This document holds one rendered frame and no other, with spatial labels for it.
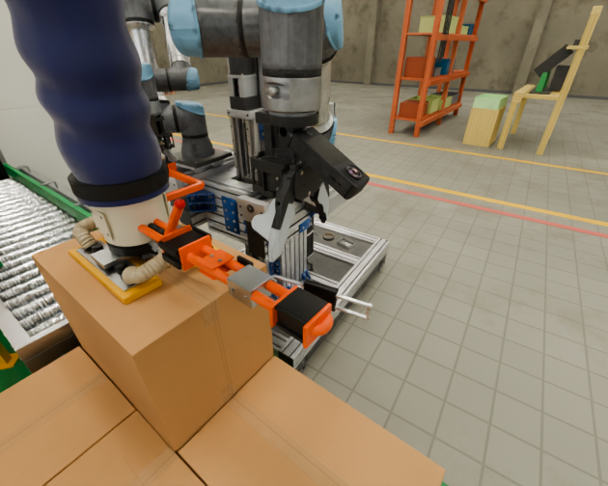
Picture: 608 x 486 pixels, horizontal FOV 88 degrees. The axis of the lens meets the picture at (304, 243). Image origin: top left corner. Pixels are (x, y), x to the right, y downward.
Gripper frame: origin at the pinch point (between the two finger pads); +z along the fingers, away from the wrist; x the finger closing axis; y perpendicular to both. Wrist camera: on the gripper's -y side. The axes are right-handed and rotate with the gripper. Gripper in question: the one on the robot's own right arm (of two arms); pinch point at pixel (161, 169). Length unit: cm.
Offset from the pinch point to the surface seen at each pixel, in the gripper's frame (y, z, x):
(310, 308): 91, 0, -27
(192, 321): 61, 16, -33
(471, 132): 2, 82, 556
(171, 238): 51, -1, -28
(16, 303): -46, 54, -54
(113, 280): 37, 11, -39
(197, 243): 59, -1, -26
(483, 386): 127, 109, 75
